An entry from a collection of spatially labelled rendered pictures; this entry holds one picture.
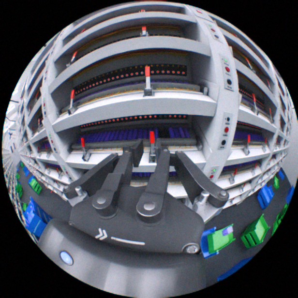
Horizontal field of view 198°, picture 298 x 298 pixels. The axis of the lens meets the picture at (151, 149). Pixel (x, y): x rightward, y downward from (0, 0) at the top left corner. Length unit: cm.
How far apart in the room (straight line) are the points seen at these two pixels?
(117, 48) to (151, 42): 9
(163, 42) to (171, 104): 18
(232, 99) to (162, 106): 21
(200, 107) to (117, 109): 21
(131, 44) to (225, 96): 29
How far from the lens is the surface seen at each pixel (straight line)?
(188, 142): 36
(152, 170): 33
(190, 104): 26
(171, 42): 30
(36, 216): 88
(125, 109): 26
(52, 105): 52
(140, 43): 29
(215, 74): 30
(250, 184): 107
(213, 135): 31
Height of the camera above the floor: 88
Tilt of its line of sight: 31 degrees down
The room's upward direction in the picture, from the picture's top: 4 degrees counter-clockwise
